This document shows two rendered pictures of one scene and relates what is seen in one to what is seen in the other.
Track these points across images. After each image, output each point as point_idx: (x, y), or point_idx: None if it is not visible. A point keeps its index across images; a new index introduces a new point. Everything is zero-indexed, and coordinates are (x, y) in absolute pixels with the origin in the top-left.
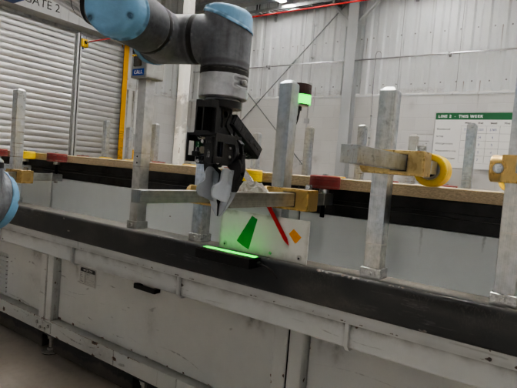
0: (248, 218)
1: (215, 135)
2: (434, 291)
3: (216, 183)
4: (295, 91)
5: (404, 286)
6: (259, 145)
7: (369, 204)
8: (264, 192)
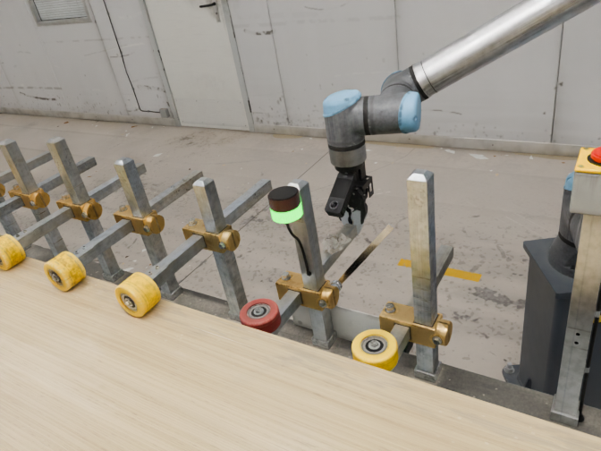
0: (352, 314)
1: None
2: (207, 300)
3: (351, 208)
4: None
5: (225, 301)
6: (325, 205)
7: (237, 265)
8: (327, 256)
